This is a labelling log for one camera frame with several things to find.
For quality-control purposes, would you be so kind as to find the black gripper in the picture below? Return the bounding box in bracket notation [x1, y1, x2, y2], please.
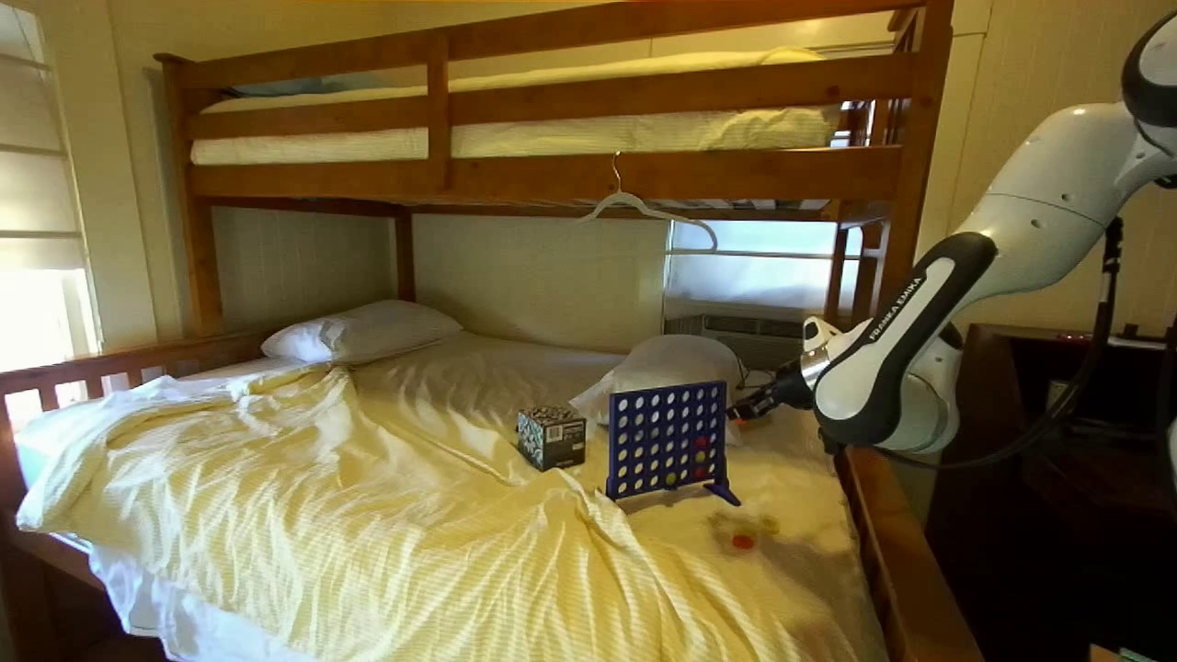
[731, 362, 815, 421]

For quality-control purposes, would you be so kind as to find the window air conditioner unit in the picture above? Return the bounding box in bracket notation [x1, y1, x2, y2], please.
[659, 310, 809, 371]

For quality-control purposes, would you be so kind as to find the blue connect four grid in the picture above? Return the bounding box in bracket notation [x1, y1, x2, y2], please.
[602, 378, 748, 506]

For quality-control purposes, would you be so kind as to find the white pillow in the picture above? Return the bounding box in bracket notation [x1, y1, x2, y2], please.
[566, 329, 751, 433]
[257, 296, 468, 369]

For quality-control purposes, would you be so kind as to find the window behind bed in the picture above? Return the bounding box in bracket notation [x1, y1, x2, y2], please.
[663, 215, 862, 318]

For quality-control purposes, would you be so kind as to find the dark puzzle cube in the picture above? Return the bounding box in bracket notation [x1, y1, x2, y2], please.
[511, 402, 590, 473]

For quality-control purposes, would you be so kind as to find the white plastic clothes hanger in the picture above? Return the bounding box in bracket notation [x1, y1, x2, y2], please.
[575, 160, 726, 253]

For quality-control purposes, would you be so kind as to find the upper bunk mattress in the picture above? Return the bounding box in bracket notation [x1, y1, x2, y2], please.
[187, 106, 849, 169]

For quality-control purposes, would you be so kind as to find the dark wooden dresser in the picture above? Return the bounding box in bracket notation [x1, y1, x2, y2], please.
[922, 318, 1177, 662]

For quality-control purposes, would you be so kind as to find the yellow bed cover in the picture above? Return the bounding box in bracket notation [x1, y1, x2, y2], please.
[16, 329, 889, 662]

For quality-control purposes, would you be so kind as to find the white bed sheet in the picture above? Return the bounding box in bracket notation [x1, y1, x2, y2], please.
[68, 535, 287, 662]

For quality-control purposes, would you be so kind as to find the window with white blind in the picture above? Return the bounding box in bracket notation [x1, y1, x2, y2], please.
[0, 0, 104, 376]

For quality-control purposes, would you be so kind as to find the wooden bunk bed frame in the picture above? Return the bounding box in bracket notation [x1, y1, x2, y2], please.
[0, 0, 987, 662]

